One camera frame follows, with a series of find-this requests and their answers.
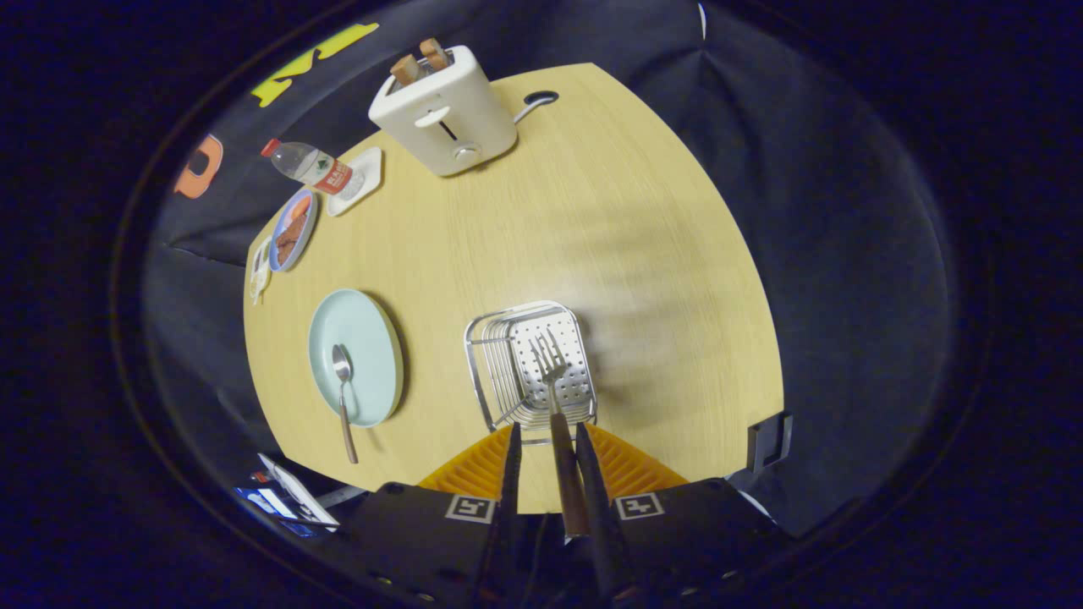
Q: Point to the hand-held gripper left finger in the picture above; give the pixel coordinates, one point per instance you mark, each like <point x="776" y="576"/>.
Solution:
<point x="510" y="491"/>

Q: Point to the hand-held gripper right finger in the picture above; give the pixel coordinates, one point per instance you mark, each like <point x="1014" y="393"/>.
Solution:
<point x="596" y="499"/>

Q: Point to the black table clamp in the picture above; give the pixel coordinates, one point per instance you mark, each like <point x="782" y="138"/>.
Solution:
<point x="768" y="440"/>

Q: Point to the pale green plate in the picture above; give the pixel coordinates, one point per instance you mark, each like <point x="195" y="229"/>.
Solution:
<point x="368" y="338"/>

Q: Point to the white and blue papers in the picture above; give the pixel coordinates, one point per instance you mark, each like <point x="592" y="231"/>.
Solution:
<point x="288" y="499"/>

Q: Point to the white divided sauce dish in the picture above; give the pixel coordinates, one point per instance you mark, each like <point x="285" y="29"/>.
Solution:
<point x="260" y="269"/>

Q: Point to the blue plate with food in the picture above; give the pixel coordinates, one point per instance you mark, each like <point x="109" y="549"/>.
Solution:
<point x="292" y="230"/>

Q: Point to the white square coaster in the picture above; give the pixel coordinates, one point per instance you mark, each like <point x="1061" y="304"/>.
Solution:
<point x="362" y="182"/>

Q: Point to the black backdrop cloth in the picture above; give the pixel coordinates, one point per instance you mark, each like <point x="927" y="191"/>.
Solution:
<point x="846" y="254"/>

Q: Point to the clear red-capped water bottle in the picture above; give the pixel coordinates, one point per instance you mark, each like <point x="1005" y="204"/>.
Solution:
<point x="309" y="165"/>

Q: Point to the cream white toaster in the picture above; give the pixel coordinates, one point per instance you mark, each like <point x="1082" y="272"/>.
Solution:
<point x="478" y="93"/>

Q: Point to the brown toast slice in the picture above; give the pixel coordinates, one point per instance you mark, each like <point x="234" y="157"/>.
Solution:
<point x="434" y="52"/>
<point x="404" y="68"/>

